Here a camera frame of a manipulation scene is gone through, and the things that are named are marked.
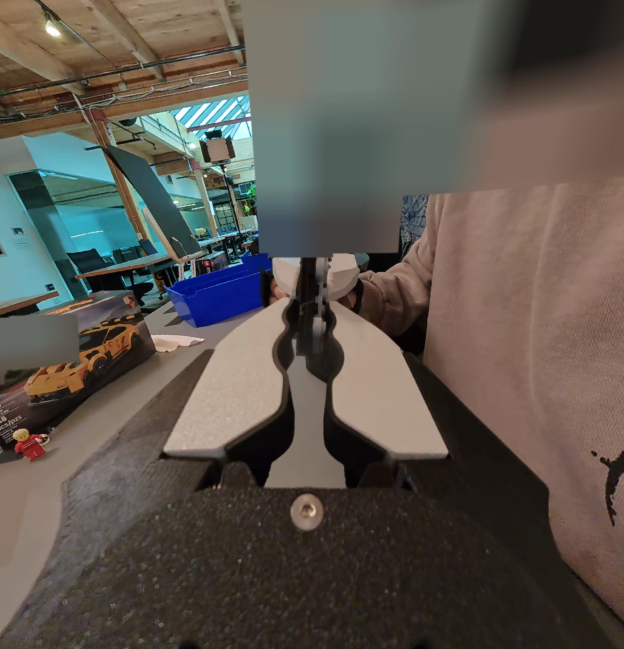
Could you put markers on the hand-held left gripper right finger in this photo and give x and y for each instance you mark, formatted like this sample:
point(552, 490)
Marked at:
point(388, 400)

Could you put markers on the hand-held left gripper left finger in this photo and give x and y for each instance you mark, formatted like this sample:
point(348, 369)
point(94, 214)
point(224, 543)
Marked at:
point(230, 400)

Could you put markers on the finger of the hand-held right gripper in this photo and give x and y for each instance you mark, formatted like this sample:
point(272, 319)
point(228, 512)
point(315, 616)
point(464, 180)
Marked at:
point(342, 276)
point(286, 276)

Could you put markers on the black brick chassis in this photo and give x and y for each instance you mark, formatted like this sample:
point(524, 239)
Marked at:
point(309, 324)

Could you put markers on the person's right forearm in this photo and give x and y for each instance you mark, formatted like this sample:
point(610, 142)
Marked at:
point(398, 294)

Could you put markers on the wood-edged office desk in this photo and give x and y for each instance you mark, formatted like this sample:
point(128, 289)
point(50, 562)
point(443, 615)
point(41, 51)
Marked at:
point(124, 264)
point(18, 299)

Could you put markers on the blue plastic bin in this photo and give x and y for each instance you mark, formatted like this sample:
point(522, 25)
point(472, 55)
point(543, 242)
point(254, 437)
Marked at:
point(253, 262)
point(215, 299)

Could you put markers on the dark toy box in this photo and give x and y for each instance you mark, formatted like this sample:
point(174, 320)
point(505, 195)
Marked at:
point(210, 262)

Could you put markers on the crumpled white paper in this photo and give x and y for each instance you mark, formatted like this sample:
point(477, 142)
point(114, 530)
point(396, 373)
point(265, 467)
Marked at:
point(175, 342)

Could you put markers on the green potted plant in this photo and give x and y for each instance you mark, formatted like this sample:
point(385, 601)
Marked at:
point(249, 197)

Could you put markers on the grey quilted cloth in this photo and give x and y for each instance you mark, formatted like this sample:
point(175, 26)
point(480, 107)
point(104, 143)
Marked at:
point(413, 223)

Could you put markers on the black toy car box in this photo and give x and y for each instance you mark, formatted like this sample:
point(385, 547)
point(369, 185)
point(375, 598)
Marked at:
point(99, 355)

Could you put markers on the studio light on stand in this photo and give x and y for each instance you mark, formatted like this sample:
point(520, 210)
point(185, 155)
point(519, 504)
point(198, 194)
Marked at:
point(218, 149)

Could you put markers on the leaning dark board stand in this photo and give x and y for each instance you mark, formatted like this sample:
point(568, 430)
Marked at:
point(154, 203)

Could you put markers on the white toy helmet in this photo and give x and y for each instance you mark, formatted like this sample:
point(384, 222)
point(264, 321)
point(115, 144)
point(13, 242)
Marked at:
point(47, 439)

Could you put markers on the black office chair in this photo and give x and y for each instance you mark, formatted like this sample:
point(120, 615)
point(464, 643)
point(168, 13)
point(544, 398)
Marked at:
point(89, 263)

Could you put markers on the red toy minifigure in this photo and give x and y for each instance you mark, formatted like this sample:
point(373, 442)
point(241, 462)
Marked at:
point(29, 446)

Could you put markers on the ceiling spot lamp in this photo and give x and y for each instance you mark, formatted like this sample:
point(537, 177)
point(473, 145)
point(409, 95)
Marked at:
point(52, 26)

